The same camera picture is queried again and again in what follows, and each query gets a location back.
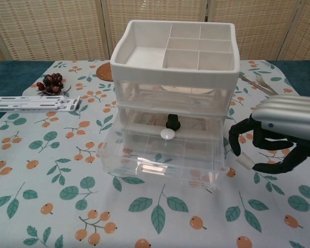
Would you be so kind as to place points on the small white round knob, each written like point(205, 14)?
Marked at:
point(168, 134)

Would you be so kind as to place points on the small white cone piece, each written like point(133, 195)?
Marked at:
point(245, 161)

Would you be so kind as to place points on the round woven brown coaster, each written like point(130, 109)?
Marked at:
point(104, 72)

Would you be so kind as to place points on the small black knob piece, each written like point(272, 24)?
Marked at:
point(173, 121)

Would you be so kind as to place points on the woven bamboo folding screen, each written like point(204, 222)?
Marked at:
point(54, 31)

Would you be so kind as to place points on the metal fork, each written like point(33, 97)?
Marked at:
point(261, 81)

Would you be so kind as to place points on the floral printed tablecloth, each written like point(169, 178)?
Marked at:
point(106, 211)

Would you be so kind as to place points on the clear plastic drawer organizer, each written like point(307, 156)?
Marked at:
point(124, 69)

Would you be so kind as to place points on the white folding stand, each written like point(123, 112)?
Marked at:
point(28, 103)

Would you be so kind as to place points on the dark red grape bunch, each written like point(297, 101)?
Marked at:
point(53, 78)

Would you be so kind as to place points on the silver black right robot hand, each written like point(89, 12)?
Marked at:
point(286, 116)

